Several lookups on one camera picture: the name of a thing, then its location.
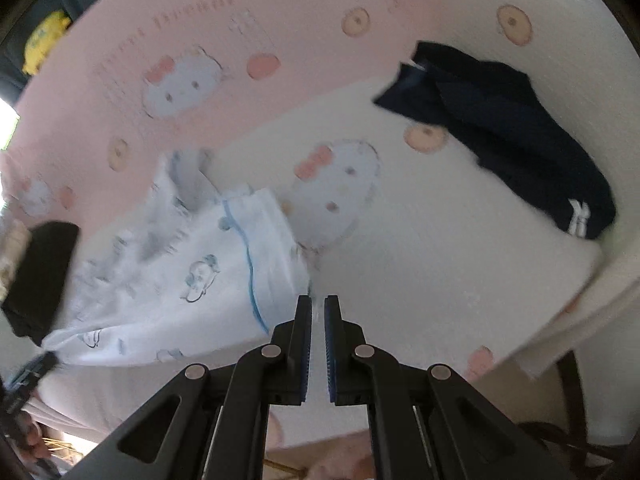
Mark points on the dark navy garment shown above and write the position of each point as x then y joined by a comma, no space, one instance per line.
500,125

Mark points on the person's left hand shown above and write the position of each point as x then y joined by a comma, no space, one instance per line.
37,442

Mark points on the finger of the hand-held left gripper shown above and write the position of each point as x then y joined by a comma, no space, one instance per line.
35,367

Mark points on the white printed pajama top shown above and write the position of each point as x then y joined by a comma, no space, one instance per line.
165,300

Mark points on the black cloth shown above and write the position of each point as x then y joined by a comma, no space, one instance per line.
42,280

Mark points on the yellow plush toy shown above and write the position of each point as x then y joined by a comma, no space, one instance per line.
45,40

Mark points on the dark furniture leg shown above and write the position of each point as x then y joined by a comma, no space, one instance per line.
570,395

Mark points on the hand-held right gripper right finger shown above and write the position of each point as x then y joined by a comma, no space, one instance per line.
328,360

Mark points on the beige cloth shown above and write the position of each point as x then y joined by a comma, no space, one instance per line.
11,255

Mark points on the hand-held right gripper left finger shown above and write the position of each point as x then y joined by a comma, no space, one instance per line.
304,360

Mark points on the bright window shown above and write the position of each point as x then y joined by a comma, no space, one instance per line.
6,125

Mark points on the pink white printed blanket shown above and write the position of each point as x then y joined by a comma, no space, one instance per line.
425,270

